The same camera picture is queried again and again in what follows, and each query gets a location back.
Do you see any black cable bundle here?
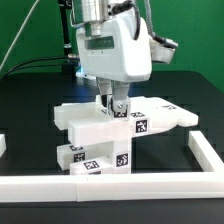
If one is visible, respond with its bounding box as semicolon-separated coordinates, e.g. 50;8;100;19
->
3;53;82;78

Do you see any white L-shaped fence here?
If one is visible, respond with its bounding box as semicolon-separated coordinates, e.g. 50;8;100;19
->
0;131;224;203

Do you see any white block at left edge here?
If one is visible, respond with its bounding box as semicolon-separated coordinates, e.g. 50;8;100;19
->
0;134;6;158

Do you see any white chair seat part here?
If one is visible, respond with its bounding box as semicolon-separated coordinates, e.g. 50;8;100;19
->
111;138;132;174

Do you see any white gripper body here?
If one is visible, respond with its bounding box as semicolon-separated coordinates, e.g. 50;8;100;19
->
76;17;152;83

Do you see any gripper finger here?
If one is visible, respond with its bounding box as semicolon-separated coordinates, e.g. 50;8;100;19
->
111;81;131;113
96;78;112;95

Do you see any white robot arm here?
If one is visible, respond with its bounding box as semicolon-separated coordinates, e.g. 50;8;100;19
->
71;0;152;113

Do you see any white cable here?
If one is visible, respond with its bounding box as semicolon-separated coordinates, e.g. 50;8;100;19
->
0;0;40;73

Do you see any white chair back frame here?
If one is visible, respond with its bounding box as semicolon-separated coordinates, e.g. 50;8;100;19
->
54;96;199;147

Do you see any black vertical pole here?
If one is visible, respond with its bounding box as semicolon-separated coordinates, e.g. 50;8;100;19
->
57;0;79;75

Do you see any white tagged cube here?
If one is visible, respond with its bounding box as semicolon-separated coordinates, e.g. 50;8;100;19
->
108;98;130;120

